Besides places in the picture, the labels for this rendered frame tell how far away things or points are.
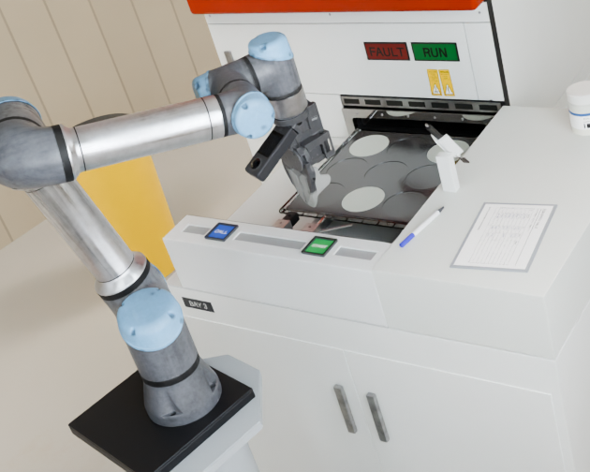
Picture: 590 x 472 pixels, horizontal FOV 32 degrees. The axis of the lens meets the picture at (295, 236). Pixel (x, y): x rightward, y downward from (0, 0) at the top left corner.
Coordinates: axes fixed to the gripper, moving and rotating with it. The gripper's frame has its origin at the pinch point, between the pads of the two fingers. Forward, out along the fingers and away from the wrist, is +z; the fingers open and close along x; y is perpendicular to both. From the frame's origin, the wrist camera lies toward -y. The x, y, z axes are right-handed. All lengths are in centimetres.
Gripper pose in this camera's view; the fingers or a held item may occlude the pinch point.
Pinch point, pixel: (308, 202)
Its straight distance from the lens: 205.3
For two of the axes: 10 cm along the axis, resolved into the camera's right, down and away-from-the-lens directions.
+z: 2.7, 8.0, 5.3
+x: -5.8, -3.0, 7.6
